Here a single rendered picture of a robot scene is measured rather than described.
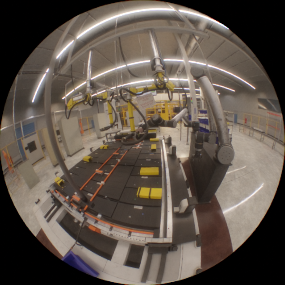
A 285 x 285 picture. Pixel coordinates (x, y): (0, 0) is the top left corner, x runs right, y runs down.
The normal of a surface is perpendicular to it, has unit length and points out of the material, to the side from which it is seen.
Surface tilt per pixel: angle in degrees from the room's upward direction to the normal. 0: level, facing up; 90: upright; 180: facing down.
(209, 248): 0
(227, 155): 90
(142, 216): 0
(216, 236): 0
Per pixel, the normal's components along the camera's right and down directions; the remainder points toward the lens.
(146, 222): -0.11, -0.94
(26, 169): 0.98, -0.04
